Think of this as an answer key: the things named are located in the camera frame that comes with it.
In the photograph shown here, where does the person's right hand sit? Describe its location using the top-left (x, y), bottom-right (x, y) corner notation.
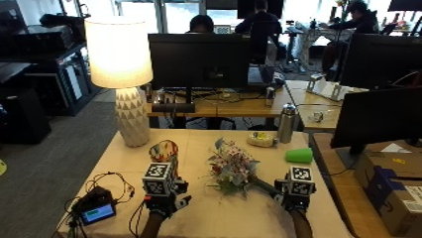
top-left (271, 178), bottom-right (317, 213)

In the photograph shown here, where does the person's left hand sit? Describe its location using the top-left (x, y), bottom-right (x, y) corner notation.
top-left (142, 178), bottom-right (194, 219)

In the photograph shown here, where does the pink and white flower bouquet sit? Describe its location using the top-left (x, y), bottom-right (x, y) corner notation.
top-left (205, 136), bottom-right (283, 199)

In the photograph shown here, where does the white marker cube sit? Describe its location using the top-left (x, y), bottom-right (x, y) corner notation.
top-left (141, 161), bottom-right (178, 197)
top-left (286, 165), bottom-right (317, 197)

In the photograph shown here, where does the beige tablecloth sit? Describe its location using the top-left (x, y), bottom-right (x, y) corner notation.
top-left (56, 128), bottom-right (354, 238)

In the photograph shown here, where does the green plastic cup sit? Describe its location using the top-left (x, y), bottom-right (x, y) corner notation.
top-left (283, 147), bottom-right (315, 165)

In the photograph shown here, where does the wooden side table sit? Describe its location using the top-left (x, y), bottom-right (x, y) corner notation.
top-left (309, 132), bottom-right (422, 238)

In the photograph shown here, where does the yellow and white tape roll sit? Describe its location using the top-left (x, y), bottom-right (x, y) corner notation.
top-left (245, 131), bottom-right (279, 149)

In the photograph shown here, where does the black device with screen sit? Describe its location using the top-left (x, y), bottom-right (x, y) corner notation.
top-left (70, 185), bottom-right (118, 228)

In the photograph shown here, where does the stainless steel bottle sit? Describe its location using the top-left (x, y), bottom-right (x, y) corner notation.
top-left (277, 102), bottom-right (298, 145)

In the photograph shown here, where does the small clear plastic object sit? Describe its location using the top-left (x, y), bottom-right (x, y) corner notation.
top-left (309, 110), bottom-right (327, 124)

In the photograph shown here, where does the cardboard box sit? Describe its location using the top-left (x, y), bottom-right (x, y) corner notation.
top-left (351, 150), bottom-right (422, 238)

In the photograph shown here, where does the wooden desk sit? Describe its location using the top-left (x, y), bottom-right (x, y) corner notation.
top-left (146, 79), bottom-right (350, 132)

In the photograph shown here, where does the silver drink can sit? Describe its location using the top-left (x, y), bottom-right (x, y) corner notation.
top-left (263, 85), bottom-right (277, 109)

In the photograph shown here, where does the black computer monitor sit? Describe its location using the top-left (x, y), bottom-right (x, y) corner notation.
top-left (148, 33), bottom-right (252, 114)
top-left (339, 32), bottom-right (422, 91)
top-left (330, 85), bottom-right (422, 171)

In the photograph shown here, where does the white folding stand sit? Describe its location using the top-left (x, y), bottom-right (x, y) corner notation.
top-left (305, 73), bottom-right (369, 102)

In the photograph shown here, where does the white table lamp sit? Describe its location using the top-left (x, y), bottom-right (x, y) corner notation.
top-left (82, 16), bottom-right (154, 149)

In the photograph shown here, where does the black box case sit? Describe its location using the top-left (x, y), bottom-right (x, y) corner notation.
top-left (0, 86), bottom-right (53, 146)

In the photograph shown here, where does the black equipment shelf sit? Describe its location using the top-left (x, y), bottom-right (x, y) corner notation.
top-left (0, 13), bottom-right (102, 117)

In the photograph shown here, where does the black cable bundle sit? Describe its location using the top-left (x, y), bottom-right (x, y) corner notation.
top-left (52, 171), bottom-right (146, 238)

